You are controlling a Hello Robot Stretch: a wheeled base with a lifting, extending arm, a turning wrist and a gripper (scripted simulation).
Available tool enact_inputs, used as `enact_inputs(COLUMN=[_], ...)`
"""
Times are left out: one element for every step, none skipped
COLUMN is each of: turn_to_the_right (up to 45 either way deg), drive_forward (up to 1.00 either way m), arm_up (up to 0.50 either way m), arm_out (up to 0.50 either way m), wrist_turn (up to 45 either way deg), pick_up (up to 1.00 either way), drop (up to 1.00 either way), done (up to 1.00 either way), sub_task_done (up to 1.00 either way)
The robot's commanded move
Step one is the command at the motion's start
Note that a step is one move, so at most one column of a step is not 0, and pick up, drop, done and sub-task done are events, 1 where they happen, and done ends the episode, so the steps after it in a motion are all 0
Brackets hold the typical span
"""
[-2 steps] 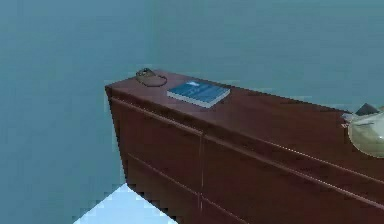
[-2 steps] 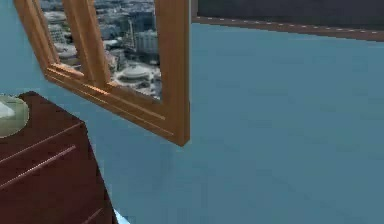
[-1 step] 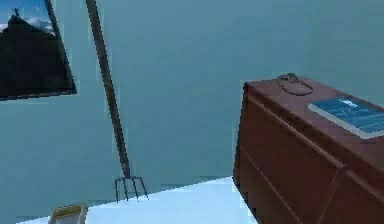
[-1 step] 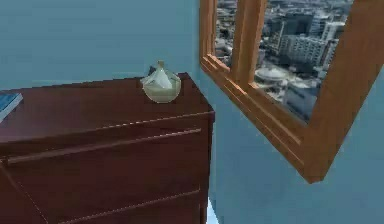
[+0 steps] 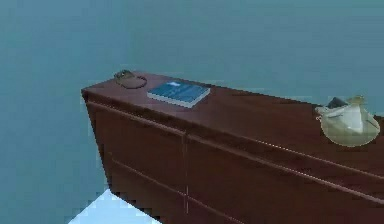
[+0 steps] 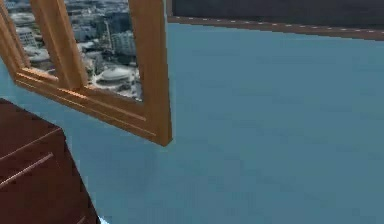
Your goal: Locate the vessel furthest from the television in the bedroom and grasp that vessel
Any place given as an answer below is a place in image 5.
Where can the blue book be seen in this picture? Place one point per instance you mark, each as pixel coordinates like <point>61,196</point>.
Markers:
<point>179,93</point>

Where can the small black and white items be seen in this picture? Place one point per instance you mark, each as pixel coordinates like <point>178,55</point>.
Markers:
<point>340,108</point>

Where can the pale green glass bowl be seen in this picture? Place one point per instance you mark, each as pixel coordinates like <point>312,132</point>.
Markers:
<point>350,131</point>

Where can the dark red wooden dresser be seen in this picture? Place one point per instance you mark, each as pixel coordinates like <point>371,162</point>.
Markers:
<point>240,160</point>

